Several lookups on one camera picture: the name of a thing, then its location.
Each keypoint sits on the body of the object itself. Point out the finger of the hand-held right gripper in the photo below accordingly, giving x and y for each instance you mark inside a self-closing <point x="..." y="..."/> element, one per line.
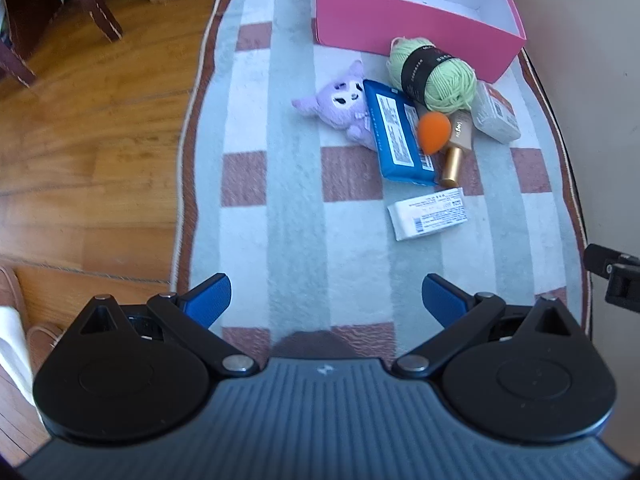
<point x="617" y="280"/>

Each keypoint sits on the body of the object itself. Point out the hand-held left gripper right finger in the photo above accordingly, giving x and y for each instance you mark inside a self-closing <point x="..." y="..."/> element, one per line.
<point x="442" y="300"/>

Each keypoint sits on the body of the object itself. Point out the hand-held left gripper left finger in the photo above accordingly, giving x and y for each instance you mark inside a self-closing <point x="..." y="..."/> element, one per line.
<point x="207" y="300"/>

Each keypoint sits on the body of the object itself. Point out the white labelled packet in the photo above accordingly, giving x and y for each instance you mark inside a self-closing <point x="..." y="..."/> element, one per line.
<point x="425" y="215"/>

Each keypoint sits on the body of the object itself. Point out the gold cosmetic bottle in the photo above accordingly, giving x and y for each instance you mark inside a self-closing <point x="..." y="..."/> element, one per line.
<point x="455" y="165"/>

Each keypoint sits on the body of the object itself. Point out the orange makeup sponge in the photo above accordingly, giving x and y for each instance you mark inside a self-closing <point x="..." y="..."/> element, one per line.
<point x="432" y="132"/>

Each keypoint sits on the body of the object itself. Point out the blue wet wipes packet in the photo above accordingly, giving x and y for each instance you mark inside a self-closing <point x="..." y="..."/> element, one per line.
<point x="395" y="135"/>

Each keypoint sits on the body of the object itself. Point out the light green yarn ball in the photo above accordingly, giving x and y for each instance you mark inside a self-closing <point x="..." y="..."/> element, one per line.
<point x="445" y="80"/>

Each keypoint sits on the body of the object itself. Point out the purple plush toy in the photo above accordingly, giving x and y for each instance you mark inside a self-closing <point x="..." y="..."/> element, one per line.
<point x="340" y="100"/>

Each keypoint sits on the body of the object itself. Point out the pink cardboard box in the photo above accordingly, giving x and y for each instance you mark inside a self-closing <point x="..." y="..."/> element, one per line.
<point x="400" y="25"/>

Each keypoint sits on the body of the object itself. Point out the striped checked rug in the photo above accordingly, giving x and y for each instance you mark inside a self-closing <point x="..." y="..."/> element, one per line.
<point x="295" y="210"/>

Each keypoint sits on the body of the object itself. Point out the clear box with orange label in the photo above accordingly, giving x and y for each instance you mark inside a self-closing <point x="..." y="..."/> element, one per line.
<point x="495" y="115"/>

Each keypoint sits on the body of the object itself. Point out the white cloth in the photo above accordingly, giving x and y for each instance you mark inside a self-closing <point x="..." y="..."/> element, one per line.
<point x="15" y="350"/>

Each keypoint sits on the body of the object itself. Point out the dark wooden chair legs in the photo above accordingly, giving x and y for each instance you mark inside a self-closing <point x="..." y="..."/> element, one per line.
<point x="95" y="5"/>

